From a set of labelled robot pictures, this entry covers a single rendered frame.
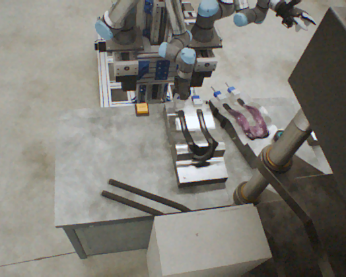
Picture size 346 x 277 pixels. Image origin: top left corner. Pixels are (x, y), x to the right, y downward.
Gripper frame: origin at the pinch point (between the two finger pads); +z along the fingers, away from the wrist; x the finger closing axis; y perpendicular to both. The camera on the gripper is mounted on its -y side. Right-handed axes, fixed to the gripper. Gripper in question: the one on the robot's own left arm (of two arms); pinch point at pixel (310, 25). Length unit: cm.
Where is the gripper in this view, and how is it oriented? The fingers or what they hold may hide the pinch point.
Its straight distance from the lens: 172.4
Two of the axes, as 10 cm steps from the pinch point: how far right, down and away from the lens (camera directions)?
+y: -0.1, 4.8, 8.8
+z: 5.9, 7.1, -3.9
